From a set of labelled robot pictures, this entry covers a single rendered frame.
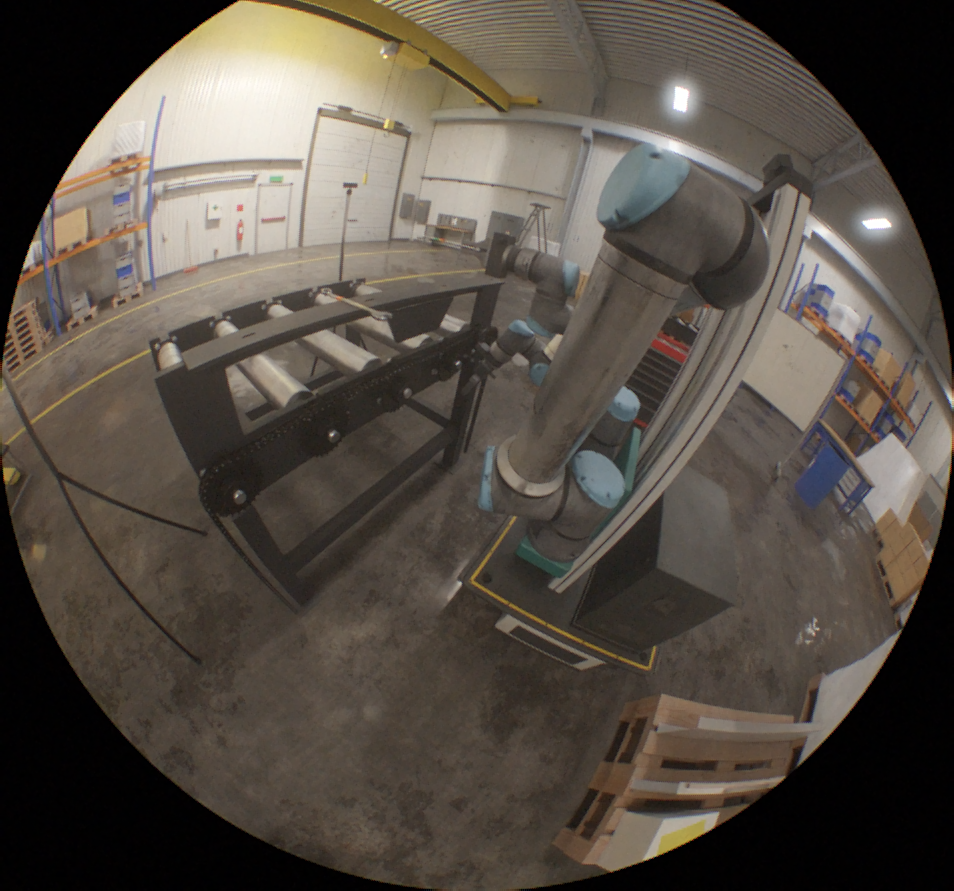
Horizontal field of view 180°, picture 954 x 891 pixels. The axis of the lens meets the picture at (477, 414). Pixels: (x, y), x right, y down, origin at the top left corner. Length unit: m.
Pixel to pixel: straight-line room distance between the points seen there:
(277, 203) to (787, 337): 11.80
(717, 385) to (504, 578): 0.97
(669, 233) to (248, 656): 1.71
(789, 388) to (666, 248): 4.65
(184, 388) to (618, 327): 0.70
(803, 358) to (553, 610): 4.47
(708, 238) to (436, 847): 1.80
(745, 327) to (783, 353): 4.21
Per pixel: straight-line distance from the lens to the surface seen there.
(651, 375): 2.77
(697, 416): 0.71
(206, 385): 0.67
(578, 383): 0.40
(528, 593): 1.24
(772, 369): 4.89
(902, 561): 7.92
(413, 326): 1.02
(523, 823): 1.63
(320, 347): 1.21
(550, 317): 0.82
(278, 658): 1.50
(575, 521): 0.72
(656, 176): 0.32
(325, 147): 11.24
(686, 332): 5.83
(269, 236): 10.37
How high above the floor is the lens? 1.41
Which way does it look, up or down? 36 degrees down
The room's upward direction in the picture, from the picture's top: 15 degrees clockwise
